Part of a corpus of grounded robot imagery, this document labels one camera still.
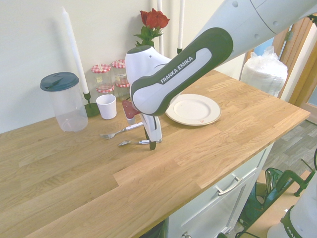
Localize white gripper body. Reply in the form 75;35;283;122
140;113;163;145

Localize metal spoon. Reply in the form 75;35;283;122
117;139;151;147

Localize white plate gold rim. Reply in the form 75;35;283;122
165;93;222;126

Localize glass jar red checked lid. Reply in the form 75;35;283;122
91;64;111;88
111;59;127;84
96;84;115;96
114;81;131;101

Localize white cup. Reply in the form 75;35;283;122
96;94;117;120

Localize white kitchen cabinet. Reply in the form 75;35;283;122
164;142;276;238

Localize clear pitcher dark blue lid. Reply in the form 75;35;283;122
40;71;89;133

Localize white drawer front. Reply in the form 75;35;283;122
195;163;260;219

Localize tall white candle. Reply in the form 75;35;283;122
61;6;90;95
157;0;165;57
177;0;186;49

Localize red rose green leaves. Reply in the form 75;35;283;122
133;7;171;48

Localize roll of clear plastic wrap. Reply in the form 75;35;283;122
240;45;289;99

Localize green metal clamp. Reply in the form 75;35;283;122
294;158;317;197
274;170;310;193

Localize wooden robot mounting board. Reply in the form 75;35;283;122
256;177;307;238

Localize wooden door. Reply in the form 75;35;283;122
272;14;317;117

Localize red camera mount plate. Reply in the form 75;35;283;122
121;100;142;118

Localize metal fork white handle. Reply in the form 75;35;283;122
100;122;144;140

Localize silver drawer handle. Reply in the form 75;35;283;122
214;176;243;196

